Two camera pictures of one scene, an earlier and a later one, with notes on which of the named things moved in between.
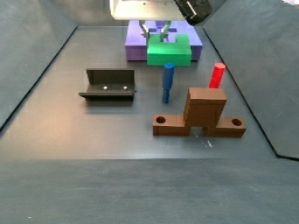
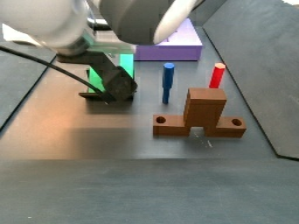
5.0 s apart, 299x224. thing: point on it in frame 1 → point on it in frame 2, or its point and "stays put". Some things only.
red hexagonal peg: (217, 75) stays put
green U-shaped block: (169, 52) → (126, 64)
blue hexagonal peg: (167, 80) stays put
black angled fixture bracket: (109, 85) stays put
